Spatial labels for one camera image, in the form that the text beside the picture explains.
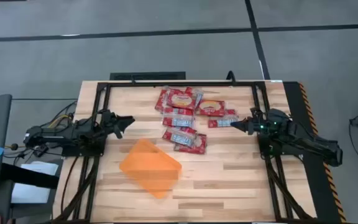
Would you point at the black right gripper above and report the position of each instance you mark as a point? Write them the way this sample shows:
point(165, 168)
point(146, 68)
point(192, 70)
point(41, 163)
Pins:
point(263, 123)

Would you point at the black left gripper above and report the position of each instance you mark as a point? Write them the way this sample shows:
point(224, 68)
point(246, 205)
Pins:
point(107, 123)

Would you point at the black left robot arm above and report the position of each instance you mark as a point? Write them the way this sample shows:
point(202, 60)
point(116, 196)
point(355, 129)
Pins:
point(57, 133)

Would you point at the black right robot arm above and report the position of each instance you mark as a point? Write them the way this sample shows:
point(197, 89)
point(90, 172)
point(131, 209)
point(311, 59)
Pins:
point(309, 143)

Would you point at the black floor vent grate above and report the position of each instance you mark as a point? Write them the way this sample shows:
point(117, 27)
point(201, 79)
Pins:
point(148, 76)

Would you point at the black hazard-striped mat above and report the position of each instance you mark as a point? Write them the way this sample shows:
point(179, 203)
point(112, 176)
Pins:
point(294, 96)

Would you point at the translucent orange plastic basket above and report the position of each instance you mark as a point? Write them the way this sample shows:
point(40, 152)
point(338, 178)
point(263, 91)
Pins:
point(151, 168)

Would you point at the black power adapter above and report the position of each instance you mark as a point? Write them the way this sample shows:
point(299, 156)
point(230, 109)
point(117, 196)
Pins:
point(41, 150)

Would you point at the white paper sheet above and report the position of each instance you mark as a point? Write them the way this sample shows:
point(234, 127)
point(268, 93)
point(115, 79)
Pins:
point(30, 194)

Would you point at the black aluminium table frame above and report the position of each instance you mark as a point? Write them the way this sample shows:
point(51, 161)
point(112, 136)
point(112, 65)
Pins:
point(182, 83)

